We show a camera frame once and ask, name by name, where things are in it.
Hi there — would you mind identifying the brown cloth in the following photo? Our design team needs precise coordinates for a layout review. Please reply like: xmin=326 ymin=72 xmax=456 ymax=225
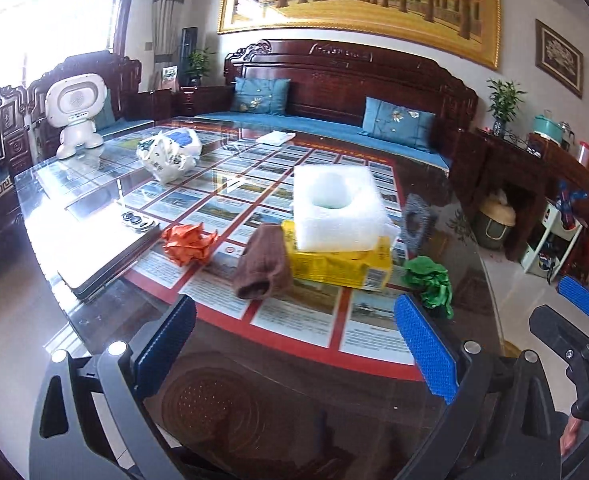
xmin=232 ymin=224 xmax=293 ymax=300

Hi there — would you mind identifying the dark wooden side table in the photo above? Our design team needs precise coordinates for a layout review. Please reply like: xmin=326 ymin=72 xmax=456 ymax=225
xmin=174 ymin=86 xmax=231 ymax=119

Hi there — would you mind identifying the blue seat cushion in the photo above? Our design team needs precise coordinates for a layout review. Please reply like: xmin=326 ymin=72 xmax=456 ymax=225
xmin=194 ymin=112 xmax=452 ymax=168

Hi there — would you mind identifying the potted bamboo plant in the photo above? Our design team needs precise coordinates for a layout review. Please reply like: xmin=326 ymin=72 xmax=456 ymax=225
xmin=485 ymin=78 xmax=527 ymax=137

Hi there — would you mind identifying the small framed picture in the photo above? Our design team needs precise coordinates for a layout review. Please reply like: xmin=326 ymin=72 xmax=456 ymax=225
xmin=534 ymin=19 xmax=585 ymax=100

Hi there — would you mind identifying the person's right hand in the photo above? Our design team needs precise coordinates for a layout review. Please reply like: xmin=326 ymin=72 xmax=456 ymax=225
xmin=560 ymin=417 xmax=584 ymax=463

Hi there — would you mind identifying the silver kettle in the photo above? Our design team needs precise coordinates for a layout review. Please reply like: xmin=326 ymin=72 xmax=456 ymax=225
xmin=557 ymin=121 xmax=576 ymax=151

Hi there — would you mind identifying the black wire rack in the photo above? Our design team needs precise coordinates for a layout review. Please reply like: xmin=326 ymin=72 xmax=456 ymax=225
xmin=499 ymin=129 xmax=545 ymax=153

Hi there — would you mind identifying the black tower fan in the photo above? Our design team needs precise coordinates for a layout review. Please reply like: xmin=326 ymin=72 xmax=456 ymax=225
xmin=180 ymin=26 xmax=199 ymax=88

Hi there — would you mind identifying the blue embroidered pillow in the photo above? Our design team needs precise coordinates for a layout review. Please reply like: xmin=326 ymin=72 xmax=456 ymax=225
xmin=362 ymin=96 xmax=436 ymax=153
xmin=230 ymin=77 xmax=291 ymax=117

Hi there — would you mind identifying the striped curtain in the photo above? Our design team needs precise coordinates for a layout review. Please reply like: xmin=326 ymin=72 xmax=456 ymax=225
xmin=152 ymin=0 xmax=188 ymax=93

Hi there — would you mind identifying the wooden console cabinet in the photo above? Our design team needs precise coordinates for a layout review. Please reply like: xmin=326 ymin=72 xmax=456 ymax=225
xmin=449 ymin=127 xmax=589 ymax=281

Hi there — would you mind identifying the window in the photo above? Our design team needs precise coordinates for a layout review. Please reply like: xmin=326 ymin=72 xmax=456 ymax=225
xmin=0 ymin=0 xmax=130 ymax=91

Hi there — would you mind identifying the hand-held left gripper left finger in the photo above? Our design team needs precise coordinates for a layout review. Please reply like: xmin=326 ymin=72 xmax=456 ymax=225
xmin=28 ymin=296 xmax=198 ymax=480

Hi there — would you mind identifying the yellow cardboard box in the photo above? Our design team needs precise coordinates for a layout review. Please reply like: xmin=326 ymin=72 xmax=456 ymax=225
xmin=280 ymin=220 xmax=393 ymax=292

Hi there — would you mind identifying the blue toy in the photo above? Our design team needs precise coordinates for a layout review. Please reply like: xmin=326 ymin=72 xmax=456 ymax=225
xmin=557 ymin=180 xmax=587 ymax=231

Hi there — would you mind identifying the green paper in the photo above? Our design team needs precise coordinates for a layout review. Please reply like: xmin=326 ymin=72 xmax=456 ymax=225
xmin=403 ymin=255 xmax=454 ymax=319

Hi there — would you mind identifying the orange paper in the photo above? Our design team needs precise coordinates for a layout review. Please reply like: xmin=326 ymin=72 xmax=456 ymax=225
xmin=161 ymin=223 xmax=219 ymax=267

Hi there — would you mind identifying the beige and green bin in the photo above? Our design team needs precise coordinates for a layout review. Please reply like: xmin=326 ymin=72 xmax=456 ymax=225
xmin=477 ymin=191 xmax=517 ymax=252

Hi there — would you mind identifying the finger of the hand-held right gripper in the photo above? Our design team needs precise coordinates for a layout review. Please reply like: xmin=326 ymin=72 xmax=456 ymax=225
xmin=529 ymin=275 xmax=589 ymax=361

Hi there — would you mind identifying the white plastic bag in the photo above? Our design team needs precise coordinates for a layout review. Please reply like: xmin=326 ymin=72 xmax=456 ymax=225
xmin=135 ymin=129 xmax=203 ymax=184

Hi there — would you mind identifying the dark wooden armchair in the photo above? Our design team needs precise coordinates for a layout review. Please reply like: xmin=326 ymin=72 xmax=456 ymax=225
xmin=27 ymin=52 xmax=155 ymax=156
xmin=0 ymin=85 xmax=40 ymax=261

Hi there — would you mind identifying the grey foam piece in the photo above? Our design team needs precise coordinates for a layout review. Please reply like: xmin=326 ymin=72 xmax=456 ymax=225
xmin=403 ymin=193 xmax=439 ymax=251

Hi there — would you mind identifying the white robot toy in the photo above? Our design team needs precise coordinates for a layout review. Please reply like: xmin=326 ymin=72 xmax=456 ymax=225
xmin=43 ymin=72 xmax=109 ymax=160

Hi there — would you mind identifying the teal pot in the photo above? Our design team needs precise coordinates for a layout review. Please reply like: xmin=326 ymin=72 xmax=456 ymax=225
xmin=533 ymin=112 xmax=567 ymax=143

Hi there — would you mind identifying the white foam block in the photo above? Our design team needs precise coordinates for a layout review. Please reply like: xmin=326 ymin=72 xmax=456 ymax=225
xmin=292 ymin=164 xmax=400 ymax=252

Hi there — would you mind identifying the green potted plant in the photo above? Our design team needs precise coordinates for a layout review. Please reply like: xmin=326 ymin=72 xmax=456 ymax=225
xmin=184 ymin=47 xmax=215 ymax=87

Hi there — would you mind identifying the white folded cloth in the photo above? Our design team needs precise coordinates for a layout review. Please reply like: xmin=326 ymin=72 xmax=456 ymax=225
xmin=257 ymin=130 xmax=296 ymax=147

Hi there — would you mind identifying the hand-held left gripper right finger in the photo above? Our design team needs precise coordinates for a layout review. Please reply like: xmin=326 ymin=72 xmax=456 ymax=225
xmin=393 ymin=292 xmax=562 ymax=480

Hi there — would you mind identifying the dark wooden sofa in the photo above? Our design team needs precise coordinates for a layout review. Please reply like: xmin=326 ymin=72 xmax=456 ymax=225
xmin=174 ymin=39 xmax=480 ymax=171

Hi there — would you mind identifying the silver laptop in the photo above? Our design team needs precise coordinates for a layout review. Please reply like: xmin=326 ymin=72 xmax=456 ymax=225
xmin=57 ymin=220 xmax=162 ymax=301

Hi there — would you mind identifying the white storage rack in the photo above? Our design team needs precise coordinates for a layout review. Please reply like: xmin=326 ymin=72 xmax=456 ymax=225
xmin=520 ymin=200 xmax=584 ymax=280

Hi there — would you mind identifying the red printed picture chart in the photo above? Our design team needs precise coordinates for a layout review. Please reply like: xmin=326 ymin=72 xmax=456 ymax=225
xmin=89 ymin=125 xmax=425 ymax=383

